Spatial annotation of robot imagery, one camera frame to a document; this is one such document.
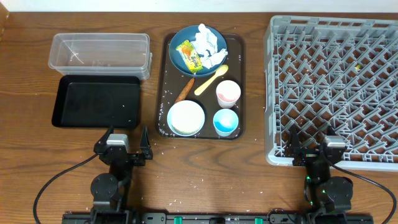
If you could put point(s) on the light blue plastic cup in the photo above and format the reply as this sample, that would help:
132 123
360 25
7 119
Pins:
225 121

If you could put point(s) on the light blue rice bowl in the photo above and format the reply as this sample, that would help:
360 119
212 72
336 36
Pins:
186 118

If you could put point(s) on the pink plastic cup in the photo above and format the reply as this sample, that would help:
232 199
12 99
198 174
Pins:
228 93

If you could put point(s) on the grey dishwasher rack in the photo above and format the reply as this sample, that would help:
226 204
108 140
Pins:
324 72

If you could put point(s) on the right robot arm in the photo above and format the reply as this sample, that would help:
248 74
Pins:
328 195

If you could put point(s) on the orange carrot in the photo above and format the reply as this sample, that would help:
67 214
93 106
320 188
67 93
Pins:
183 94

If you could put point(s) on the yellow snack wrapper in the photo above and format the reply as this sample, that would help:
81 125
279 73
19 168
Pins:
190 56

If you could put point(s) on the pale yellow plastic spoon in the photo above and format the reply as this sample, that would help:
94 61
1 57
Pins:
220 72

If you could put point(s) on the white tissue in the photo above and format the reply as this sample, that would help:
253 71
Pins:
206 46

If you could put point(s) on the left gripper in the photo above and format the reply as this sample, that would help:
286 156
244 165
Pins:
123 156

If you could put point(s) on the clear plastic bin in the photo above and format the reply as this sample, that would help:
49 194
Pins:
121 54

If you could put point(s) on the dark blue plate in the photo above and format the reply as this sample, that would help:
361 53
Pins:
188 33

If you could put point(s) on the black waste tray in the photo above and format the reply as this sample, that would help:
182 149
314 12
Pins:
97 101

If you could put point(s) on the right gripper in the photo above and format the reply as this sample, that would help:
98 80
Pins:
314 157

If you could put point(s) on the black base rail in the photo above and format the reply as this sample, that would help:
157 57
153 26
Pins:
161 218

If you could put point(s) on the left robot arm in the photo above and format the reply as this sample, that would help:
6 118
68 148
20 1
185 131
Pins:
110 190

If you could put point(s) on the dark brown serving tray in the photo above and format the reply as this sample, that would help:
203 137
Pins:
172 81

